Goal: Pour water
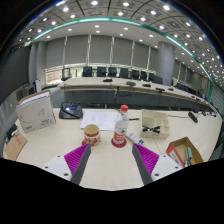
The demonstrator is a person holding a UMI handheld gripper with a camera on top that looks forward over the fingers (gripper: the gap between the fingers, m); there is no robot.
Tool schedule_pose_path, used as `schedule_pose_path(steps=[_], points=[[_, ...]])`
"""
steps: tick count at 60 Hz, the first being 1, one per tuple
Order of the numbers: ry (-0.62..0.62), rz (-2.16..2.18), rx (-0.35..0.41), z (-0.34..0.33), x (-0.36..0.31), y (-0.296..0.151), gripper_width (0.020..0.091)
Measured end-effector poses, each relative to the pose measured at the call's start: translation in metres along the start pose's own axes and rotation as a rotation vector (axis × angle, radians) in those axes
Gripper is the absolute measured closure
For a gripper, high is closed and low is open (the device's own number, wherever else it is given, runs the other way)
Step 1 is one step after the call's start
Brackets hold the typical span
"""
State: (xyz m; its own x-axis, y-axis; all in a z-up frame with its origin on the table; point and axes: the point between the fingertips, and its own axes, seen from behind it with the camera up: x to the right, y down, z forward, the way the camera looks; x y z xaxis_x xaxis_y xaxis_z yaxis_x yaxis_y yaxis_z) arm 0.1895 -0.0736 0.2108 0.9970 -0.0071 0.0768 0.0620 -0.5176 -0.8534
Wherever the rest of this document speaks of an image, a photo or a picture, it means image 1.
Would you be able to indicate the black desk phone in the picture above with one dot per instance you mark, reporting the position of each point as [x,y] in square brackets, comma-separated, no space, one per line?
[70,111]

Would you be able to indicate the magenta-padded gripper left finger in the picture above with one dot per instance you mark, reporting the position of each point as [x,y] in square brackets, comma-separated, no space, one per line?
[71,163]

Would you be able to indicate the cream plastic organizer tray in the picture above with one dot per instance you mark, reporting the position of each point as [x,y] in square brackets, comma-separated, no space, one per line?
[155,124]

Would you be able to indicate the red and cream mug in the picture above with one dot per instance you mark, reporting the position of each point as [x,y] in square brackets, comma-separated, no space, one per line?
[91,134]

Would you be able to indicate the open brown cardboard box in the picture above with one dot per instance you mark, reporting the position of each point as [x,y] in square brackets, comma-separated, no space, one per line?
[184,151]

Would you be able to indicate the brown cardboard piece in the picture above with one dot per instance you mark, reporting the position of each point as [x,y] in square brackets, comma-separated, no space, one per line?
[15,145]

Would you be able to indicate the row of black office chairs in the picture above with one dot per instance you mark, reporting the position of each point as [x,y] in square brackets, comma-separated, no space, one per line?
[123,73]

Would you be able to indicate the white flat packet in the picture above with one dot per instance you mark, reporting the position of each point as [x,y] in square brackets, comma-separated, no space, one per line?
[134,137]

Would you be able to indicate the long curved conference desk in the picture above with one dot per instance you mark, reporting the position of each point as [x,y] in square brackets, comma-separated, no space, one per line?
[133,91]

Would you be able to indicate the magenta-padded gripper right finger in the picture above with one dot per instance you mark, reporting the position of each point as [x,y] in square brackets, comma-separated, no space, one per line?
[150,163]

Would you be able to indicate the white paper sheets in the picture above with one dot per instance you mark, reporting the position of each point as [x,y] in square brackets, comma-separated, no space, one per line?
[99,120]

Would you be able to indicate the group of ceiling lights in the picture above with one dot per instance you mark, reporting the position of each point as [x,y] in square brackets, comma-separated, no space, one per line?
[126,20]

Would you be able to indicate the white cardboard box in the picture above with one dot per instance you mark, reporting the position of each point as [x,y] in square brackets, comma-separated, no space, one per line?
[36,113]

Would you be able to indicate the clear red-capped water bottle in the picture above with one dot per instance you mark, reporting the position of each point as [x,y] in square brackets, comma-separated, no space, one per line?
[120,128]

